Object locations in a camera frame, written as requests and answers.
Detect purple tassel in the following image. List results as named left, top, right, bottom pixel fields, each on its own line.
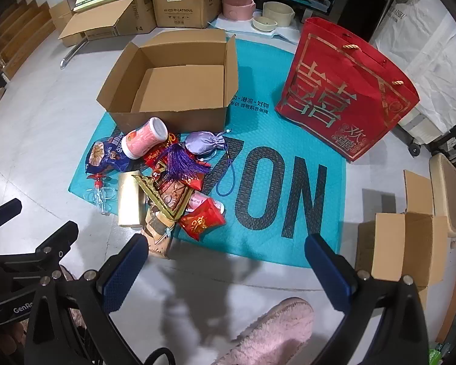
left=152, top=142, right=192, bottom=181

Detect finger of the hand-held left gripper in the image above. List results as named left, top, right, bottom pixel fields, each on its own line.
left=0, top=221, right=79, bottom=271
left=0, top=200, right=22, bottom=238

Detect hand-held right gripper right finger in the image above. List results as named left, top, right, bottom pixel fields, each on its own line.
left=304, top=233, right=430, bottom=365

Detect black cabinet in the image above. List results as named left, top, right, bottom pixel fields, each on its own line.
left=228, top=0, right=403, bottom=42

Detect red flat packet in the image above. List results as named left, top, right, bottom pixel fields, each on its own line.
left=142, top=133, right=206, bottom=191

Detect white floor pad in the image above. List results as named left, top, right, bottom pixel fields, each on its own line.
left=213, top=11, right=301, bottom=44

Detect purple satin pouch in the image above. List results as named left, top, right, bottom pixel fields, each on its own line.
left=184, top=128, right=239, bottom=198

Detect red candy packet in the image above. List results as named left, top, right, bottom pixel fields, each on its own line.
left=179, top=198, right=226, bottom=241

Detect pink packet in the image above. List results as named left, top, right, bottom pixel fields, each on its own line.
left=186, top=192, right=225, bottom=214

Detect white plastic bag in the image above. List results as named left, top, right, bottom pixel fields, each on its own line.
left=368, top=0, right=456, bottom=134

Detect red gift bag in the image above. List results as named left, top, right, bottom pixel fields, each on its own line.
left=274, top=17, right=420, bottom=163

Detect brown snack packet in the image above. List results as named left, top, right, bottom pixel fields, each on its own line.
left=140, top=209, right=173, bottom=259

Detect blue snack bag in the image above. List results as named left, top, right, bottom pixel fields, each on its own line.
left=84, top=137, right=133, bottom=176

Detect small cardboard box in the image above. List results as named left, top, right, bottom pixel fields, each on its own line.
left=355, top=169, right=449, bottom=312

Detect small cream bowl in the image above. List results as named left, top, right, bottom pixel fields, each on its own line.
left=252, top=16, right=278, bottom=32

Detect clear bottle red cap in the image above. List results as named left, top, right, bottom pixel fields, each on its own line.
left=84, top=173, right=116, bottom=215

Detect large cream bowl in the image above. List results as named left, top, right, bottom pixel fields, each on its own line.
left=262, top=2, right=292, bottom=27

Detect pink bowl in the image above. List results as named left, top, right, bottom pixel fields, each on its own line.
left=222, top=0, right=256, bottom=19

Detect black cable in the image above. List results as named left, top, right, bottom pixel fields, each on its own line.
left=137, top=347, right=175, bottom=365

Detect white wheeled appliance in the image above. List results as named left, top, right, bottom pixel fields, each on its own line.
left=393, top=112, right=453, bottom=156

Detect pink drink cup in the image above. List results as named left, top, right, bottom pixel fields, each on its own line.
left=122, top=118, right=169, bottom=160

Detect gold box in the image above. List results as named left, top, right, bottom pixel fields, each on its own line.
left=118, top=171, right=147, bottom=229

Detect teal foam mat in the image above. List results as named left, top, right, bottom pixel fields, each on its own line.
left=68, top=34, right=348, bottom=264

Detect cardboard box with open flap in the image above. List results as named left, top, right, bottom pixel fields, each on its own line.
left=58, top=0, right=156, bottom=48

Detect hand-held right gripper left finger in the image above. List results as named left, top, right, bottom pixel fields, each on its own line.
left=25, top=233, right=150, bottom=365

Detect wooden stairs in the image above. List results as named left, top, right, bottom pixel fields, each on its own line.
left=0, top=0, right=57, bottom=80

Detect green gold cereal packet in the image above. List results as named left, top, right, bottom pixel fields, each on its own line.
left=133, top=163, right=192, bottom=223

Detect metal tube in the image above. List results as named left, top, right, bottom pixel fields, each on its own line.
left=60, top=40, right=92, bottom=70

